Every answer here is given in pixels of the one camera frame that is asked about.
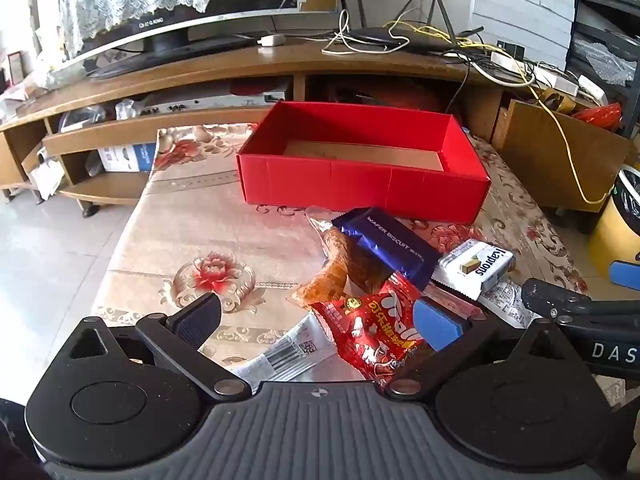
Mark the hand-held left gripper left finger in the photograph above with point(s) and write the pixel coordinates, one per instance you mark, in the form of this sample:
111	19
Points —
197	320

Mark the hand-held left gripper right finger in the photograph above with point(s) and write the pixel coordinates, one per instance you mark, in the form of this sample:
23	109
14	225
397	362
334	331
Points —
440	325

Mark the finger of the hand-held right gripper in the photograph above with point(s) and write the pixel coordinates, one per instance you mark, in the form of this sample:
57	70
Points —
627	272
545	297

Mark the pink snack packet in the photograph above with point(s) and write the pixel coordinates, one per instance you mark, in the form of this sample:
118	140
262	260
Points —
457	302

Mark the silver snack packet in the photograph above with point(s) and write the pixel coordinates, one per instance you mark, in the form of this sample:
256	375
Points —
505	305

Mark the white chocolate wafer packet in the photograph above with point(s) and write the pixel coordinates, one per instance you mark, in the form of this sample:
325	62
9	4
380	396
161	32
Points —
475	265

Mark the red snack packet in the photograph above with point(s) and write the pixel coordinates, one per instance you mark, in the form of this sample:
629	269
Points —
370	330

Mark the blue wafer biscuit packet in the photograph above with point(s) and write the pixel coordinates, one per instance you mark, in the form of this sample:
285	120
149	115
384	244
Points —
395	245

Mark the white barcode snack packet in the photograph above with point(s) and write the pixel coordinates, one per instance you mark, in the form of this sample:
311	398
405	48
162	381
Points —
285	355

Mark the bright orange snack packet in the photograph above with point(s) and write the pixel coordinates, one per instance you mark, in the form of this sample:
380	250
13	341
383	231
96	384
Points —
325	280

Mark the red cardboard box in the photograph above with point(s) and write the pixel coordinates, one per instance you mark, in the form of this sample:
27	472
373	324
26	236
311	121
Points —
350	185

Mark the yellow bin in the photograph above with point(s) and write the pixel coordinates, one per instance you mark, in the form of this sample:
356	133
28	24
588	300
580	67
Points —
615	235

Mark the red plastic bag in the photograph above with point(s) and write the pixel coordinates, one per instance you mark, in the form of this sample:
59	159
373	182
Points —
600	115

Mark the blue and white box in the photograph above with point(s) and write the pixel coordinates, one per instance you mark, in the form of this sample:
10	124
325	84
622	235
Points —
127	157

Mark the gold tape roll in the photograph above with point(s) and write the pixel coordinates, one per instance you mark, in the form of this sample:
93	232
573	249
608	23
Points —
557	99

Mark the small white power strip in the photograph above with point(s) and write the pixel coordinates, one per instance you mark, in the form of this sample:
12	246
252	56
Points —
591	89

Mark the white plastic bag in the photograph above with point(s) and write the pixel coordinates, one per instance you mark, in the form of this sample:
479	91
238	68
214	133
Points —
47	177

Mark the long white power strip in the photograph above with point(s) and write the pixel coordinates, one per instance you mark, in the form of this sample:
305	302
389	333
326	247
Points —
545	77

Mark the silver set-top box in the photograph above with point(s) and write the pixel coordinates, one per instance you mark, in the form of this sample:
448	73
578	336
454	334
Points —
215	102

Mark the black shelf rack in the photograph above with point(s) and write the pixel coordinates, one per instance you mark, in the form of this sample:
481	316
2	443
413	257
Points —
610	35

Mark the black plug adapter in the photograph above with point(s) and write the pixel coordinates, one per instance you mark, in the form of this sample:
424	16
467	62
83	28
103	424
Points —
510	49

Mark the wooden television stand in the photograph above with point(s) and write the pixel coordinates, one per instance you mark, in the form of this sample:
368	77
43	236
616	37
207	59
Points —
225	67

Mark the white power adapter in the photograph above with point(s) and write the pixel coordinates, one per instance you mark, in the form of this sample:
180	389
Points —
271	40

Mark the black router with antennas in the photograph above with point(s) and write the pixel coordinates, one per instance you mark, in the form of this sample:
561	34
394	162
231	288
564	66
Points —
400	37

